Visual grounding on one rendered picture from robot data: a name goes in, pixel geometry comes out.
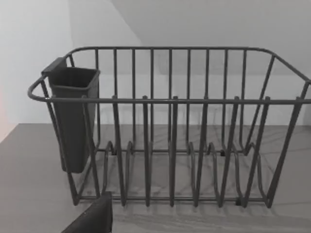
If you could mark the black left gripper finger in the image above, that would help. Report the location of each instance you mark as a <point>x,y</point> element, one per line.
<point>97,216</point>

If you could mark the dark grey cutlery holder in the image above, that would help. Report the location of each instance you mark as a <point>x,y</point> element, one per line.
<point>73,121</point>

